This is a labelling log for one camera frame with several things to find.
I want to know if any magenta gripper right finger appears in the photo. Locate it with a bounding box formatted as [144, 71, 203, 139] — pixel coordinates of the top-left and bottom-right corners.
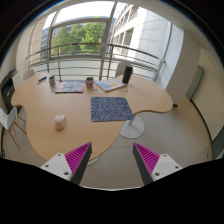
[133, 143, 182, 185]

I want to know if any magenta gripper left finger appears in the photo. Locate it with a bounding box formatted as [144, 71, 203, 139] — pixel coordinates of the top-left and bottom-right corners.
[41, 143, 92, 185]

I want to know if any blue patterned mouse pad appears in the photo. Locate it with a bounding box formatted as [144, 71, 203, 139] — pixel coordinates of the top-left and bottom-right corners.
[91, 97, 134, 122]

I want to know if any white round table base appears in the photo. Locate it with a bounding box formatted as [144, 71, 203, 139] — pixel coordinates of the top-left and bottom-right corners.
[120, 115, 144, 139]

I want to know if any white chair with wooden legs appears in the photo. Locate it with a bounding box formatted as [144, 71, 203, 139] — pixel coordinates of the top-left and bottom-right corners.
[0, 106, 28, 149]

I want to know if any colourful magazine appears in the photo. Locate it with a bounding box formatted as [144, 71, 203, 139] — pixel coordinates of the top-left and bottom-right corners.
[56, 81, 85, 93]

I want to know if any patterned drink can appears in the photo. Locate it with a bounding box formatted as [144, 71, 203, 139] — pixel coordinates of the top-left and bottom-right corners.
[49, 76, 55, 88]

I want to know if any dark mug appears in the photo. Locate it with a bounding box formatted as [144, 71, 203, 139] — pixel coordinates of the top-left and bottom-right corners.
[86, 77, 94, 88]

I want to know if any light blue open book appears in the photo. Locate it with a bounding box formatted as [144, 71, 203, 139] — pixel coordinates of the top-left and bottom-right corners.
[96, 78, 125, 92]

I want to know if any blue pen on table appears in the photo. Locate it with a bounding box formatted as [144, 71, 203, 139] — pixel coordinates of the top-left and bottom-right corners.
[38, 76, 47, 83]

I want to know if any black speaker box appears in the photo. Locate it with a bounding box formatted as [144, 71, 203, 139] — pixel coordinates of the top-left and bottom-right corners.
[122, 66, 133, 84]

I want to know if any black printer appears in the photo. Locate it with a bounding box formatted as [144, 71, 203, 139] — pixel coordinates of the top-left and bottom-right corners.
[1, 69, 17, 112]

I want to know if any grey chair behind table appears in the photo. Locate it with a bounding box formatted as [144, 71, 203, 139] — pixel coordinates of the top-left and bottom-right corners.
[115, 62, 131, 77]

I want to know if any metal balcony railing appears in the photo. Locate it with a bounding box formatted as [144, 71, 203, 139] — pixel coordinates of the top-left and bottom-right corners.
[26, 43, 165, 81]

